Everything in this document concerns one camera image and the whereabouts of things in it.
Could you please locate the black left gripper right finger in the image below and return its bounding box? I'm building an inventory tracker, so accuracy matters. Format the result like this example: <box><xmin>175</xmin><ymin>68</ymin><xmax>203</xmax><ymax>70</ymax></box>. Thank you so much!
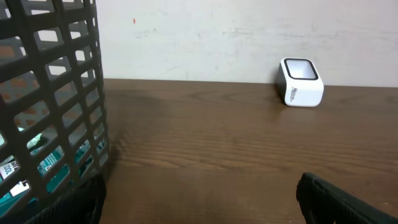
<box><xmin>296</xmin><ymin>172</ymin><xmax>397</xmax><ymax>224</ymax></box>

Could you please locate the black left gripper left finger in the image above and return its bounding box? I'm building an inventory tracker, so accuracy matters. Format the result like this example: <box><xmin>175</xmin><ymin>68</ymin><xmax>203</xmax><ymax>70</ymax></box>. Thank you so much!
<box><xmin>25</xmin><ymin>173</ymin><xmax>106</xmax><ymax>224</ymax></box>

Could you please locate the teal mouthwash bottle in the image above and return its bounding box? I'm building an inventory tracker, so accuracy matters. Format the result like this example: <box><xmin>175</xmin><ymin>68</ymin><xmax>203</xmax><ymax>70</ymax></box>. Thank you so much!
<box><xmin>1</xmin><ymin>136</ymin><xmax>91</xmax><ymax>215</ymax></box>

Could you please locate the white barcode scanner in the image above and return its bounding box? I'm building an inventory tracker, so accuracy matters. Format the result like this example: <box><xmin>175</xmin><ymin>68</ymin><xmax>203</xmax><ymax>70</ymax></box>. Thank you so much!
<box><xmin>275</xmin><ymin>57</ymin><xmax>324</xmax><ymax>107</ymax></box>

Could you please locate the dark grey plastic basket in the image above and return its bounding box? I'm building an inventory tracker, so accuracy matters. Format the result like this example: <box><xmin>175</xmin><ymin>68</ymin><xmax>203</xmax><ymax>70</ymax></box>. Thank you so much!
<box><xmin>1</xmin><ymin>0</ymin><xmax>110</xmax><ymax>223</ymax></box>

